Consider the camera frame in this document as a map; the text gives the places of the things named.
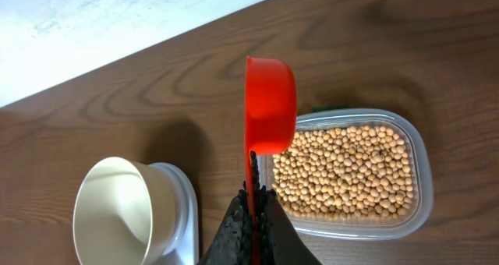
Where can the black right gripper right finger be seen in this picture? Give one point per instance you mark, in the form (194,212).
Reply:
(278,240)

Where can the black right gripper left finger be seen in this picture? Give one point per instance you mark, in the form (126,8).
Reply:
(233,242)

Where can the cream white bowl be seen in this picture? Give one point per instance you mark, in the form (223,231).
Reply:
(124,214)

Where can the red measuring scoop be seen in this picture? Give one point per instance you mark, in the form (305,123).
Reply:
(270,124)

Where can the white digital kitchen scale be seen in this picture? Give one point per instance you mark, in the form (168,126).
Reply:
(185,248)

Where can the clear plastic container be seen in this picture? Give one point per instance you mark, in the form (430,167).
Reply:
(365,229)

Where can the pile of soybeans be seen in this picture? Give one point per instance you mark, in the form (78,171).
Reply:
(361,172)

